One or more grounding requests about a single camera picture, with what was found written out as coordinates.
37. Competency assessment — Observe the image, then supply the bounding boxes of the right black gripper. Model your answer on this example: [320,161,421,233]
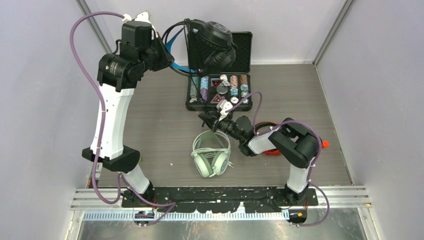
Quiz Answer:
[200,108,244,142]

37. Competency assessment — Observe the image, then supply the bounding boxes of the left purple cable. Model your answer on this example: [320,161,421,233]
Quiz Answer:
[69,11,178,226]

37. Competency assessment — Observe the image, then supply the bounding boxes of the purple cable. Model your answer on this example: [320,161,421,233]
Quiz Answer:
[69,11,178,226]
[228,91,331,228]

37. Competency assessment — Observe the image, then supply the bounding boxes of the red headphones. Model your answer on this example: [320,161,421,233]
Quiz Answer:
[254,121,282,156]

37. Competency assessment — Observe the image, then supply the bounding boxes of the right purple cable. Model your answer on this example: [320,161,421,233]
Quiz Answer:
[228,91,331,228]

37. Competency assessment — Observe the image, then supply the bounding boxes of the orange cube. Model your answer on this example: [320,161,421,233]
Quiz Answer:
[321,140,330,149]

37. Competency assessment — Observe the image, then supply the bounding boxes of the mint green headphones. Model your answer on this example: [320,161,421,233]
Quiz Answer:
[191,130,234,178]

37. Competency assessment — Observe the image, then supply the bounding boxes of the black poker chip case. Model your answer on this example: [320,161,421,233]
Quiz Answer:
[185,31,253,111]

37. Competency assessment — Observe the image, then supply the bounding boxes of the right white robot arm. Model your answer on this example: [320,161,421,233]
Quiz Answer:
[198,113,323,205]

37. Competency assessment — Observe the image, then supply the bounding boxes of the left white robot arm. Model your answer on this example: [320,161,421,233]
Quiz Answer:
[82,20,174,207]

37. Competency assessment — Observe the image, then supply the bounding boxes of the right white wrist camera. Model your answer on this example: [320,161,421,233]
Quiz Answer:
[216,99,233,122]

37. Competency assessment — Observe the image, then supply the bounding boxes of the blue black headphones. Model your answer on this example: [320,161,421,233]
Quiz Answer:
[162,18,238,77]

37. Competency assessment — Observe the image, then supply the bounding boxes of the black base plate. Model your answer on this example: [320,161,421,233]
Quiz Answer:
[119,186,320,215]

